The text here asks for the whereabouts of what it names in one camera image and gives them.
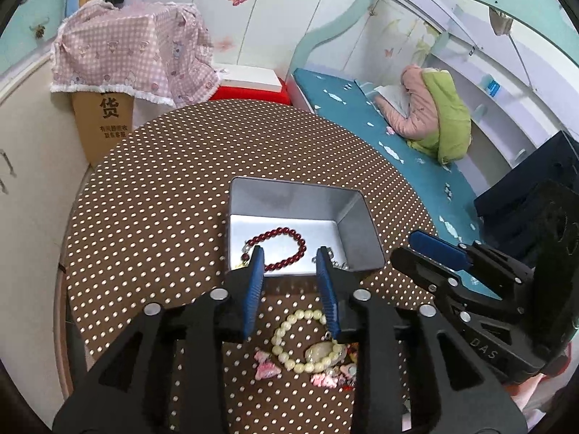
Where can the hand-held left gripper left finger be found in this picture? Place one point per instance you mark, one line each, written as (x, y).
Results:
(254, 289)

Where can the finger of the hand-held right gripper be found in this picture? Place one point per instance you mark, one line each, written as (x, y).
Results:
(416, 266)
(438, 249)

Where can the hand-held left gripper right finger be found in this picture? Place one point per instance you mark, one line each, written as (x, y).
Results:
(326, 289)

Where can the silver metal tin box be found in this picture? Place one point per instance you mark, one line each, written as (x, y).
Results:
(280, 199)

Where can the black bag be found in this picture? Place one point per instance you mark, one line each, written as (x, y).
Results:
(533, 176)

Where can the teal printed bed sheet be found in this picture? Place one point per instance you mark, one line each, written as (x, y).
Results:
(362, 144)

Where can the pink and green jacket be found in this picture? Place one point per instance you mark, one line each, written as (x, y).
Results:
(434, 113)

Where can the white paper sheet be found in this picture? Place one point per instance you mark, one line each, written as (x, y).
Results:
(393, 97)

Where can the small blue packet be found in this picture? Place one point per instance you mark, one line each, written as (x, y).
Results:
(492, 87)

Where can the red storage box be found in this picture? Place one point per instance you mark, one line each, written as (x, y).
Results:
(253, 97)

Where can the white flat box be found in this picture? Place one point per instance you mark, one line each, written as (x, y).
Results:
(246, 77)

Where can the cardboard box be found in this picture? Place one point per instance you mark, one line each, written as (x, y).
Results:
(106, 122)

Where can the white cabinet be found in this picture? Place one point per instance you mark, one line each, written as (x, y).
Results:
(31, 235)

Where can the pink checkered cloth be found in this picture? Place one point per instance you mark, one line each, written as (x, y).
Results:
(126, 49)

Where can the white shelf unit teal drawers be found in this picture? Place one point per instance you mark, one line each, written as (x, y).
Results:
(27, 31)

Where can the teal bunk bed frame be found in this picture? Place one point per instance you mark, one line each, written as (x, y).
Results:
(343, 13)

